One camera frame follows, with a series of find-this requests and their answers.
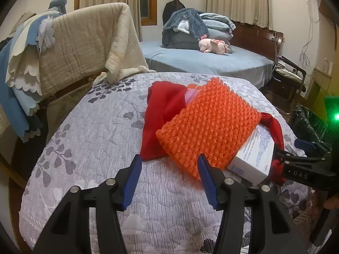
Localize blue grey garment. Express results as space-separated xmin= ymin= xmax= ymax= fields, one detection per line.
xmin=49 ymin=0 xmax=68 ymax=14

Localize wooden headboard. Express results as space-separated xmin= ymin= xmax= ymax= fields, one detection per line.
xmin=233 ymin=21 xmax=284 ymax=62

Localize wooden framed window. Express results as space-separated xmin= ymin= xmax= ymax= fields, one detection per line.
xmin=138 ymin=0 xmax=160 ymax=26

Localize pile of folded bedding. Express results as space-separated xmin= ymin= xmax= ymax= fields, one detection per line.
xmin=162 ymin=29 xmax=234 ymax=53

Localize person's right hand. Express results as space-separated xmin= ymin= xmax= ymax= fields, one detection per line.
xmin=324 ymin=196 xmax=339 ymax=212

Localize pink plastic wrapper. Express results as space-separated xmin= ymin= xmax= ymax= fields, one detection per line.
xmin=185 ymin=85 xmax=200 ymax=104

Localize light blue folded duvet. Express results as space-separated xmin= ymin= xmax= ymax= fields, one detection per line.
xmin=199 ymin=13 xmax=237 ymax=33

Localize orange bubble wrap pouch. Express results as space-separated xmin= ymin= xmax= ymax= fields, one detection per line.
xmin=155 ymin=77 xmax=263 ymax=182

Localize grey floral quilt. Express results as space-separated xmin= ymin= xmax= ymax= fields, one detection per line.
xmin=18 ymin=71 xmax=317 ymax=254

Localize black metal frame chair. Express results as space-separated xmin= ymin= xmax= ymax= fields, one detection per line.
xmin=272 ymin=31 xmax=308 ymax=101

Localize red plastic bag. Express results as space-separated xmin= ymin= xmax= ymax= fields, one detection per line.
xmin=139 ymin=81 xmax=192 ymax=162

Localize pink plush pig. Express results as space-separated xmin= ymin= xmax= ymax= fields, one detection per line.
xmin=199 ymin=35 xmax=230 ymax=56

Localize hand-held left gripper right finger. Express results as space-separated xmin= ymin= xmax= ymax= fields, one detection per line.
xmin=197 ymin=153 xmax=309 ymax=254

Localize dark coat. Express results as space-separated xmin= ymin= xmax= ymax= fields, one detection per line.
xmin=163 ymin=1 xmax=187 ymax=31

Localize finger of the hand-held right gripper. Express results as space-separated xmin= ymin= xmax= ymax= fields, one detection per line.
xmin=273 ymin=148 xmax=331 ymax=166
xmin=294 ymin=138 xmax=331 ymax=154

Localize beige textured blanket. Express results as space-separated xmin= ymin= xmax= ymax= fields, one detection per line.
xmin=39 ymin=3 xmax=157 ymax=99

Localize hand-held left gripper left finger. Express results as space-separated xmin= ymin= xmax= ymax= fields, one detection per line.
xmin=32 ymin=153 xmax=143 ymax=254

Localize white wall cables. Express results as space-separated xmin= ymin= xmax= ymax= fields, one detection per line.
xmin=300 ymin=0 xmax=323 ymax=70

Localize wooden chair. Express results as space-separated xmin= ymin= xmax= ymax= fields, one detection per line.
xmin=40 ymin=75 xmax=109 ymax=106

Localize bed with blue sheet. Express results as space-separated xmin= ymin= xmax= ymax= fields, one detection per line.
xmin=139 ymin=41 xmax=274 ymax=90

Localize blue white scalloped cloth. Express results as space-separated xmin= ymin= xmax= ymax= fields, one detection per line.
xmin=0 ymin=11 xmax=57 ymax=144

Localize white cardboard box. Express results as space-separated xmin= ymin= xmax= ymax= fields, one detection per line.
xmin=227 ymin=125 xmax=276 ymax=187

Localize black lined trash bin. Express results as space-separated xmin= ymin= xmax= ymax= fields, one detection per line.
xmin=288 ymin=104 xmax=332 ymax=150

